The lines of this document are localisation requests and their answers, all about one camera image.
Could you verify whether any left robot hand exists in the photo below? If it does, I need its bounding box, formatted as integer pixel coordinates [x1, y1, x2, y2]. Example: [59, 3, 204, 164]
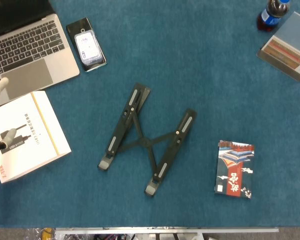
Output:
[0, 77, 18, 154]

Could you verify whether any black folding laptop stand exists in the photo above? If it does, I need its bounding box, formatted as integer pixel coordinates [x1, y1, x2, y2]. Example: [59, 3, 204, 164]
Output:
[97, 82, 198, 198]

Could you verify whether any silver laptop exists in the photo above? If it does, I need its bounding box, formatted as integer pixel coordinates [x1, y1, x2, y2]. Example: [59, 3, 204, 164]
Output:
[0, 0, 80, 108]

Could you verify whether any white product box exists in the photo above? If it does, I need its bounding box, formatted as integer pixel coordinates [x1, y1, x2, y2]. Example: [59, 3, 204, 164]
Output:
[0, 90, 72, 184]

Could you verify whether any black smartphone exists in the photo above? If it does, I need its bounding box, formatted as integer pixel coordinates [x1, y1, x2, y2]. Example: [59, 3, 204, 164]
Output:
[65, 17, 108, 73]

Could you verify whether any clear card holder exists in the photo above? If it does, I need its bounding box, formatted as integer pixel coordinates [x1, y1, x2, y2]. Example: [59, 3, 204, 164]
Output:
[74, 28, 103, 65]

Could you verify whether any yellow object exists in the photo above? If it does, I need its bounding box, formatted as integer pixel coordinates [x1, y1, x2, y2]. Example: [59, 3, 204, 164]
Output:
[41, 227, 55, 240]

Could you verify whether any teal table cloth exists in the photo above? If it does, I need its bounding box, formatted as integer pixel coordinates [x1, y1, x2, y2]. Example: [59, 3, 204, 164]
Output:
[0, 0, 300, 229]

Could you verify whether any red patterned card packet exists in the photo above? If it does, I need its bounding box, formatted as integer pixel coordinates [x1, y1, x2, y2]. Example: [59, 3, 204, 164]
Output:
[214, 139, 255, 200]

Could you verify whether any cola bottle blue label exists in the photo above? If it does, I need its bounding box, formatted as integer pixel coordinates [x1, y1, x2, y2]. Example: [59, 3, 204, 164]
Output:
[256, 0, 291, 33]

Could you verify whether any grey box with stripes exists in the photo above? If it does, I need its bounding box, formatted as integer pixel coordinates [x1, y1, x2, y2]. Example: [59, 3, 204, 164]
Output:
[256, 11, 300, 83]

